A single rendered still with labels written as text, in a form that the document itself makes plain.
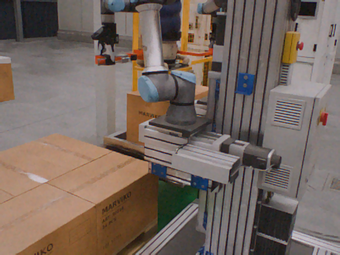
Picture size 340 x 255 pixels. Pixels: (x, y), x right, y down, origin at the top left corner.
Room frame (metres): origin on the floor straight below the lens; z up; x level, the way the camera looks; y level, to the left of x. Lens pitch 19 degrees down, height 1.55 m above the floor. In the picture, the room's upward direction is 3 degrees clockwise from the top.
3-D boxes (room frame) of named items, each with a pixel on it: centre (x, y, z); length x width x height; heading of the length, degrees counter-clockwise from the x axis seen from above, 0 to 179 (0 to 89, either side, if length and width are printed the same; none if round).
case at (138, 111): (2.59, 0.00, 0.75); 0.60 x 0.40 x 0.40; 149
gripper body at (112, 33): (2.04, 0.37, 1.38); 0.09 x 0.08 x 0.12; 147
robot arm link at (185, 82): (1.59, -0.04, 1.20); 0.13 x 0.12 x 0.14; 121
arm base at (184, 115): (1.60, -0.05, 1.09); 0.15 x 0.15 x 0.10
